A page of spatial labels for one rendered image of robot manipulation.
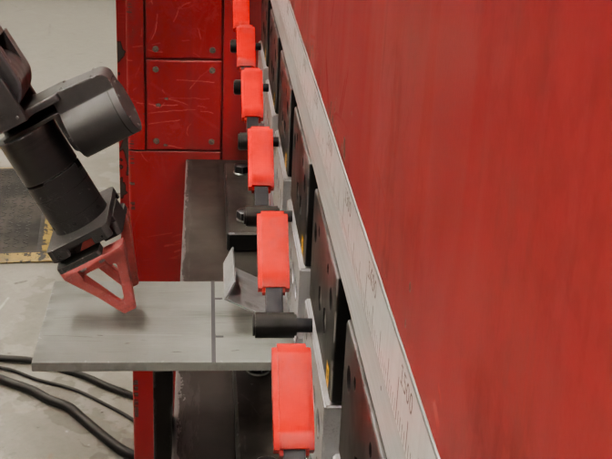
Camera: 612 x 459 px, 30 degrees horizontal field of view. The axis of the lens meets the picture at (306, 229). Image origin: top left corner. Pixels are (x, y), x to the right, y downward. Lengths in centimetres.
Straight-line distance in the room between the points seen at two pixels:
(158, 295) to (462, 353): 89
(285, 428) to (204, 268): 98
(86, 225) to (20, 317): 230
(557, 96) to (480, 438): 11
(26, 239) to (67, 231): 277
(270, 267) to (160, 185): 124
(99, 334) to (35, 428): 174
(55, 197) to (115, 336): 15
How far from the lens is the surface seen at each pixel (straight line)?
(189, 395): 129
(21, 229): 397
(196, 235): 170
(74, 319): 119
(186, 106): 198
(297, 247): 92
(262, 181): 98
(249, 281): 118
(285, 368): 63
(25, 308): 346
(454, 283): 37
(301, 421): 63
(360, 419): 57
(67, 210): 111
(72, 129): 108
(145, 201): 204
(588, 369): 25
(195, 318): 118
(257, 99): 118
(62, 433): 286
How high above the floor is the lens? 154
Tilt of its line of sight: 23 degrees down
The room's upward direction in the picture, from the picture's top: 3 degrees clockwise
